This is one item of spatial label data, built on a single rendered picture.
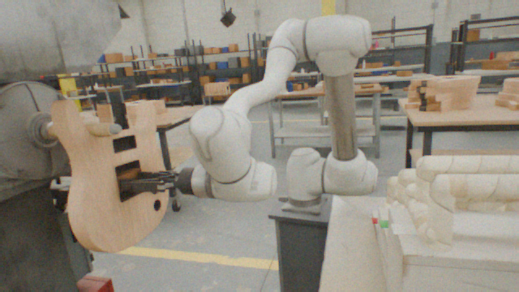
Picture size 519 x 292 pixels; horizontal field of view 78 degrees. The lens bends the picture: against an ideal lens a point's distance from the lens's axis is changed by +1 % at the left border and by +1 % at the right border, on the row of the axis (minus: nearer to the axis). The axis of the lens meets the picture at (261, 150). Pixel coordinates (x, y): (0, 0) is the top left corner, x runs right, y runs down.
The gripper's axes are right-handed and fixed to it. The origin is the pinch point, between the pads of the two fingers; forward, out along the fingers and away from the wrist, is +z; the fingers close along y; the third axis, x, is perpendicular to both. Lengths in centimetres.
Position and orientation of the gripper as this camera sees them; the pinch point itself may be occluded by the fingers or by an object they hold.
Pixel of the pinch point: (131, 180)
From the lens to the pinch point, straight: 97.3
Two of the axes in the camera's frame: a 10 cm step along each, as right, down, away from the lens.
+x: -0.6, -9.9, -1.5
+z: -9.6, 0.2, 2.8
